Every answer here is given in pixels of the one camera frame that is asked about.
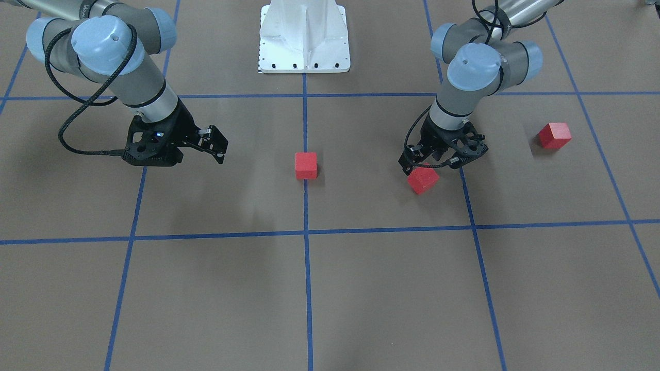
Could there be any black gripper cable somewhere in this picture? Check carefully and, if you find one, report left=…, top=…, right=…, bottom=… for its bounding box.
left=404, top=103, right=461, bottom=170
left=44, top=23, right=139, bottom=156

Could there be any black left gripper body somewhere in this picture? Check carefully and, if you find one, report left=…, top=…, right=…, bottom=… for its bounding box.
left=415, top=115, right=488, bottom=166

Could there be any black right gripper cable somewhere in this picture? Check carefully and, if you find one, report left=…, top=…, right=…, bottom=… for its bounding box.
left=44, top=23, right=139, bottom=156

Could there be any red block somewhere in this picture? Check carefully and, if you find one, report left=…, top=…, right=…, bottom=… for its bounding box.
left=406, top=166, right=440, bottom=195
left=538, top=122, right=572, bottom=149
left=294, top=152, right=318, bottom=179

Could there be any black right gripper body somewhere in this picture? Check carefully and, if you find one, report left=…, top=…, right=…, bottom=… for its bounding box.
left=122, top=99, right=201, bottom=166

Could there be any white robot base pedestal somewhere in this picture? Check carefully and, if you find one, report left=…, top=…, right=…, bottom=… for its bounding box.
left=258, top=1, right=351, bottom=74

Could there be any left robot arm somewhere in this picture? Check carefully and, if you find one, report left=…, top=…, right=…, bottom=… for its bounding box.
left=399, top=1, right=559, bottom=175

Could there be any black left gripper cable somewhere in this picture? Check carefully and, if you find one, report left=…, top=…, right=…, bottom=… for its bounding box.
left=404, top=103, right=461, bottom=170

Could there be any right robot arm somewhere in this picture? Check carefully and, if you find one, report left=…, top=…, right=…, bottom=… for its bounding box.
left=10, top=1, right=228, bottom=166

